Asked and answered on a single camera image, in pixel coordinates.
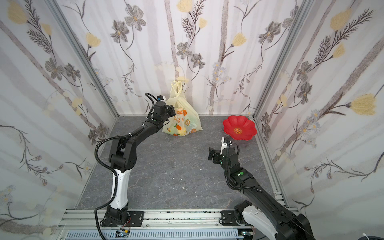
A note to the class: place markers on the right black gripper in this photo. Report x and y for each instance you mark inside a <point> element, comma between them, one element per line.
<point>218,156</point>

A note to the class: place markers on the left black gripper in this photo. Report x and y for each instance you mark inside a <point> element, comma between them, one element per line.
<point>167,111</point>

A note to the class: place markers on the yellow plastic bag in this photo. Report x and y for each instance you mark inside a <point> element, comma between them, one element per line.
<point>186,121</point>

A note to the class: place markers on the red flower-shaped plate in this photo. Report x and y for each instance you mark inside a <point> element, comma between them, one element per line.
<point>239,128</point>

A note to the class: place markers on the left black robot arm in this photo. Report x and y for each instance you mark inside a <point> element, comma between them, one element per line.
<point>123,158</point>

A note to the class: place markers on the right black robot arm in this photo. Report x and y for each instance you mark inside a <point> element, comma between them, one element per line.
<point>262,211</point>

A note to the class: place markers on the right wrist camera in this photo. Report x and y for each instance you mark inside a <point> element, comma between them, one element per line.
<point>223,145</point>

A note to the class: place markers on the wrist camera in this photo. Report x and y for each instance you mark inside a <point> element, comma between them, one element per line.
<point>161,98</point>
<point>223,145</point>

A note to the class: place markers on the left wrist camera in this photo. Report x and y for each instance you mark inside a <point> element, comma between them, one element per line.
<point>161,98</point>

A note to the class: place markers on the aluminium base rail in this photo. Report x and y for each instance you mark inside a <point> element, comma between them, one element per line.
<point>81,225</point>

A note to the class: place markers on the white perforated cable duct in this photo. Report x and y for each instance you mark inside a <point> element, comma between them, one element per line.
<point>178,234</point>

